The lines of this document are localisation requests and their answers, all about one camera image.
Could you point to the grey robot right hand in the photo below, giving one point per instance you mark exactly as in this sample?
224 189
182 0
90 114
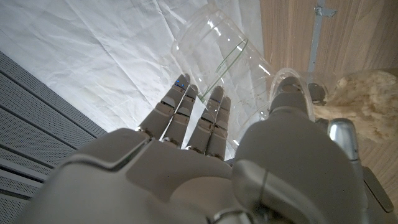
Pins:
186 186

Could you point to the brown sugar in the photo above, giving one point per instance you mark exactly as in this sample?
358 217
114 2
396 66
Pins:
367 102

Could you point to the white fabric backdrop sheet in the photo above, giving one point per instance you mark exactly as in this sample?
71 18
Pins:
93 46

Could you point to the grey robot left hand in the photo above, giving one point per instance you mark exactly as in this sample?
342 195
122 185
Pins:
343 137

